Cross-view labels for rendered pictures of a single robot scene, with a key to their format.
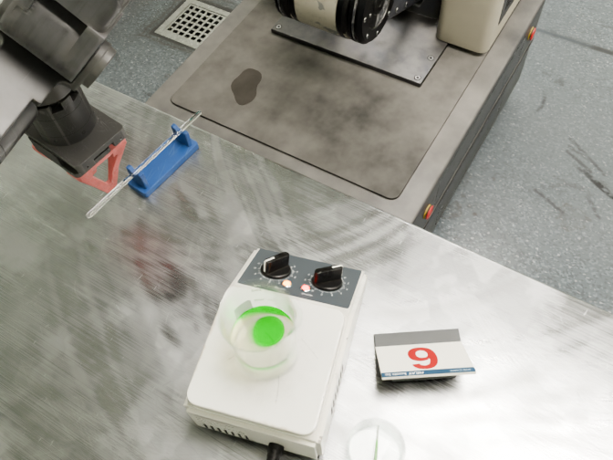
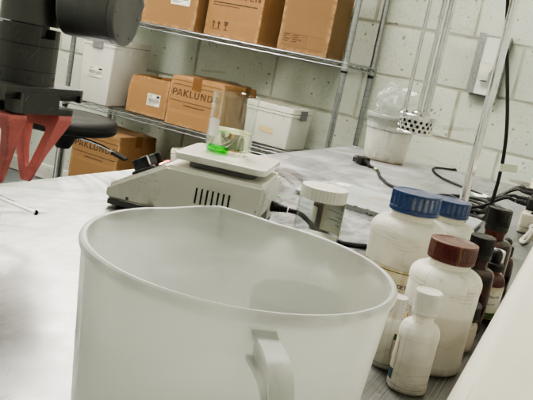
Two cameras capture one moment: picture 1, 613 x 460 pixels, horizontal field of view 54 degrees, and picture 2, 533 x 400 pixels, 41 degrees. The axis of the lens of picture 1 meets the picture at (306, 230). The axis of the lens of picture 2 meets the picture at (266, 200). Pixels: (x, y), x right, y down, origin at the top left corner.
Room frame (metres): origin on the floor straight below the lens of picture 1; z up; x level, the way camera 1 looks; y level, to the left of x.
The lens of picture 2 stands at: (0.34, 0.97, 0.98)
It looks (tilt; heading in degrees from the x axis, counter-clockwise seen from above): 12 degrees down; 257
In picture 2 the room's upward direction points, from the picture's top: 11 degrees clockwise
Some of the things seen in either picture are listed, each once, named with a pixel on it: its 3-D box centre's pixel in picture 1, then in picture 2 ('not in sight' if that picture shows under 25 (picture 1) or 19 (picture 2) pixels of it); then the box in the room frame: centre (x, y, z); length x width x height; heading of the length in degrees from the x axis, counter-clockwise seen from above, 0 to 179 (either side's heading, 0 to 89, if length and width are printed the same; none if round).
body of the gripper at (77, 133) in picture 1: (60, 111); (25, 62); (0.44, 0.23, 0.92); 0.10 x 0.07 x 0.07; 47
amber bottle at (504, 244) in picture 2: not in sight; (488, 254); (-0.09, 0.24, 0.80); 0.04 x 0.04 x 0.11
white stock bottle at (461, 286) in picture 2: not in sight; (439, 302); (0.06, 0.44, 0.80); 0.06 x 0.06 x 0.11
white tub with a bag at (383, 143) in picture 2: not in sight; (391, 121); (-0.38, -0.89, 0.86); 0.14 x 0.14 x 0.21
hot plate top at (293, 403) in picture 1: (267, 356); (229, 159); (0.19, 0.05, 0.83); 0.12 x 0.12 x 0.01; 69
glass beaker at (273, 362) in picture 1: (265, 333); (231, 125); (0.20, 0.04, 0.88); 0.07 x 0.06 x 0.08; 75
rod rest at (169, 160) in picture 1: (161, 158); not in sight; (0.49, 0.17, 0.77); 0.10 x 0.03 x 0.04; 138
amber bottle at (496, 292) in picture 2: not in sight; (488, 284); (-0.06, 0.31, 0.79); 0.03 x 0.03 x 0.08
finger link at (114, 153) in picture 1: (89, 158); (20, 134); (0.43, 0.23, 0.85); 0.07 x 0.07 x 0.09; 47
